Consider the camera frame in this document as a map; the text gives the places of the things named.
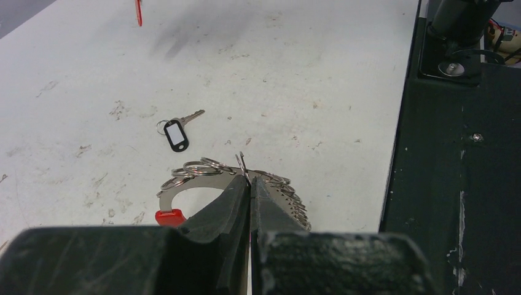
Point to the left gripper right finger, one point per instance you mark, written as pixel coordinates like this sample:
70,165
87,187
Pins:
287,259

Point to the key with red tag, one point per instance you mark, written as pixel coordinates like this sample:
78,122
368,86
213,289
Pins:
139,16

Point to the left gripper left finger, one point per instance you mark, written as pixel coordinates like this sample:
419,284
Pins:
206,254

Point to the black mounting base plate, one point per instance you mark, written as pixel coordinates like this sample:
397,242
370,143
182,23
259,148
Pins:
454,186

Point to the key with black tag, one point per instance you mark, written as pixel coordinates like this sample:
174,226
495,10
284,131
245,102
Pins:
174,131

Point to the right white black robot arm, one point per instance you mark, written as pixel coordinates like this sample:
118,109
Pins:
451,46

